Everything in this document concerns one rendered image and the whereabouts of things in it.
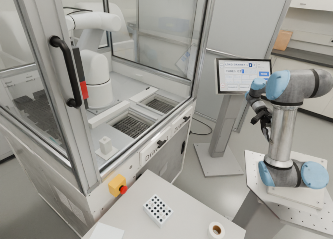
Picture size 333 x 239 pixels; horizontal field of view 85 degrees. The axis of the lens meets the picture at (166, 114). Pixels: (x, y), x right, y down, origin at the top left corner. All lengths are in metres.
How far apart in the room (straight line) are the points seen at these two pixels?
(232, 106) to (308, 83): 1.09
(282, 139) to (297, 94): 0.20
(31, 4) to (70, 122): 0.30
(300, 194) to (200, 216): 0.56
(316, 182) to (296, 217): 0.26
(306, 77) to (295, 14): 3.50
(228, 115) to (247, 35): 0.98
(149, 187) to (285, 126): 0.72
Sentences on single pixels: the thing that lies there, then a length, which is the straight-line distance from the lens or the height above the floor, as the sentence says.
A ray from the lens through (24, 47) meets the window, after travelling 0.62.
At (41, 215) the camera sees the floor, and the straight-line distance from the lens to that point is 2.05.
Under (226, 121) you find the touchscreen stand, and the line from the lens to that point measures 1.95.
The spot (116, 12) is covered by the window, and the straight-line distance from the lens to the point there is 0.65.
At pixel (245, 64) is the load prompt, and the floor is 1.16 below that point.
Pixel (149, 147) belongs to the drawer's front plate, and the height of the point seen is 0.92.
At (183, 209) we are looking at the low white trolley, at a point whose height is 0.76.
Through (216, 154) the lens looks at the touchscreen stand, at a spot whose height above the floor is 0.08.
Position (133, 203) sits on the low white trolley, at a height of 0.76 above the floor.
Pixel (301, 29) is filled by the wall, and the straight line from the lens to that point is 4.33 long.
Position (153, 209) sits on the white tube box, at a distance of 0.96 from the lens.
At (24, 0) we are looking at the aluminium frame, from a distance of 0.49.
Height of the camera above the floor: 1.65
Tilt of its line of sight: 35 degrees down
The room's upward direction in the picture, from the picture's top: 5 degrees clockwise
